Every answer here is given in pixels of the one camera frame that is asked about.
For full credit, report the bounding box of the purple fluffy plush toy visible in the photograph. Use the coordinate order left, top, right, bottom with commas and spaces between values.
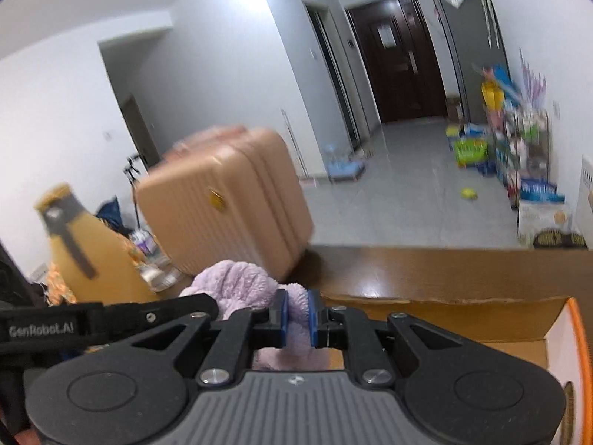
181, 260, 331, 372

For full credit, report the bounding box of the orange cardboard box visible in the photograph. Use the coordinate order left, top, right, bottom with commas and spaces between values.
323, 294, 592, 444

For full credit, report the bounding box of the yellow thermos jug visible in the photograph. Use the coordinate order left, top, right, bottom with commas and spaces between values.
35, 184, 157, 306

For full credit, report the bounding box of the pink ribbed suitcase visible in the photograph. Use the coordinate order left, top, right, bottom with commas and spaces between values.
136, 129, 314, 280

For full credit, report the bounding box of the green plastic basket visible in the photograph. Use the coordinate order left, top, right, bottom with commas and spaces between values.
453, 139, 488, 167

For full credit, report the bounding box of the dark brown entrance door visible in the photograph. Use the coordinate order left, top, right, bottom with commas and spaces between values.
347, 0, 446, 123

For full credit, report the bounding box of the yellow bucket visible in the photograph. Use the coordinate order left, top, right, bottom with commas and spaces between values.
480, 80, 504, 112

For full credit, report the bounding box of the grey refrigerator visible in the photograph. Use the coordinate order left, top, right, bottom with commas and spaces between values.
433, 0, 508, 123

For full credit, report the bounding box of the wire storage rack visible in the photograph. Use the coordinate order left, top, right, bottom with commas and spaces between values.
490, 108, 551, 210

